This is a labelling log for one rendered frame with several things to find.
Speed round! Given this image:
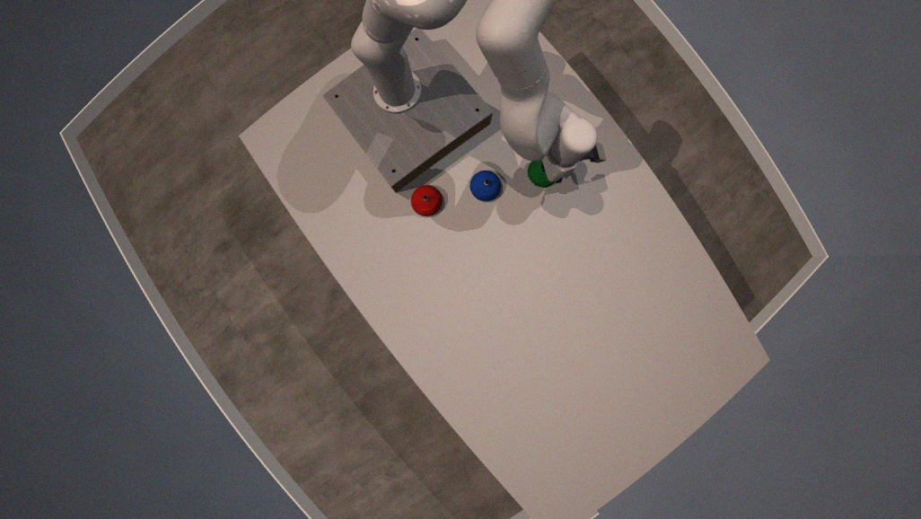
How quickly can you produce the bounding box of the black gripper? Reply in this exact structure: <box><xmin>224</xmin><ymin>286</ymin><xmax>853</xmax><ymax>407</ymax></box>
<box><xmin>541</xmin><ymin>154</ymin><xmax>576</xmax><ymax>183</ymax></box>

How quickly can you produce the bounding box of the blue dome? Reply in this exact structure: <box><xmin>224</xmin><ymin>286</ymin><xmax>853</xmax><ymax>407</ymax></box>
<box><xmin>469</xmin><ymin>171</ymin><xmax>501</xmax><ymax>201</ymax></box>

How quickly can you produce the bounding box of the red dome bell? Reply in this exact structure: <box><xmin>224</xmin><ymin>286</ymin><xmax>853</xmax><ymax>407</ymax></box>
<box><xmin>411</xmin><ymin>185</ymin><xmax>443</xmax><ymax>216</ymax></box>

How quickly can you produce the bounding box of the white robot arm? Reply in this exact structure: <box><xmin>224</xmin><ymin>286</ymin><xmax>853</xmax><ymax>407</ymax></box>
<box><xmin>351</xmin><ymin>0</ymin><xmax>607</xmax><ymax>167</ymax></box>

